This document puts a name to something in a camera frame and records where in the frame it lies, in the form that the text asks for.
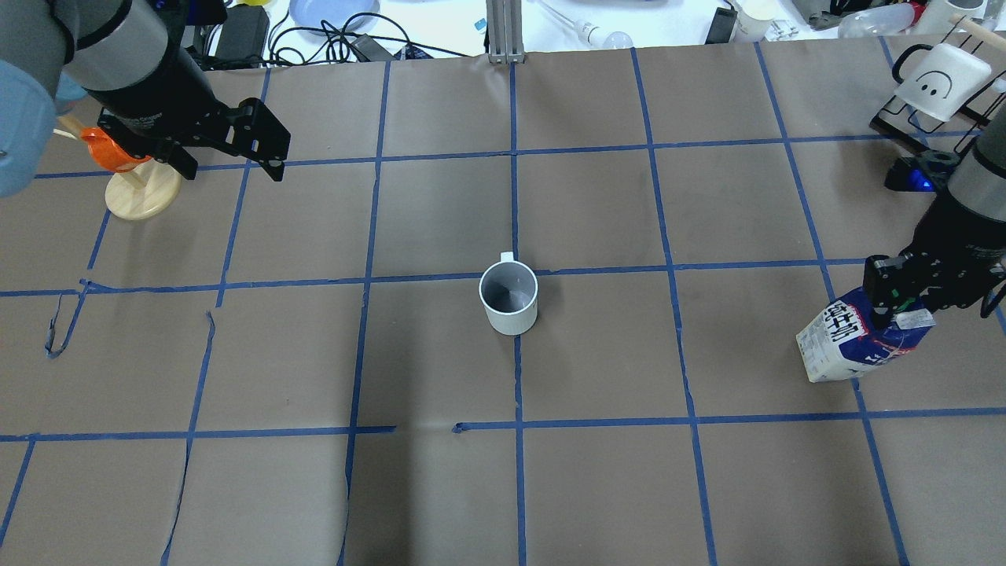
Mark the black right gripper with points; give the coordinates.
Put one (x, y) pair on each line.
(956, 230)

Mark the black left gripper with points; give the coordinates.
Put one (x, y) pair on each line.
(161, 96)

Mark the blue white milk carton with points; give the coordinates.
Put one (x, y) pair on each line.
(842, 342)

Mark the white grey mug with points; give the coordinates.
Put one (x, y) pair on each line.
(508, 291)

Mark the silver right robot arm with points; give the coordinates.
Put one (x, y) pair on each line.
(956, 255)

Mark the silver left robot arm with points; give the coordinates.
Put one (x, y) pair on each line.
(103, 44)

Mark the orange cup on tree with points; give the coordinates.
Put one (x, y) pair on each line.
(107, 153)

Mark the white paper cup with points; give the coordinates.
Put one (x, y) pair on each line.
(754, 20)

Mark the wooden mug tree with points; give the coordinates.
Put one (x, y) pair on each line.
(136, 195)

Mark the light blue plate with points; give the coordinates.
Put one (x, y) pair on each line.
(310, 14)

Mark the white smiley mug on rack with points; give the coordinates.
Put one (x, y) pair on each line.
(939, 79)

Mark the black wire mug rack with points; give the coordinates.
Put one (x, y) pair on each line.
(912, 128)

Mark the aluminium frame post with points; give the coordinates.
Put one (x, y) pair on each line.
(504, 35)

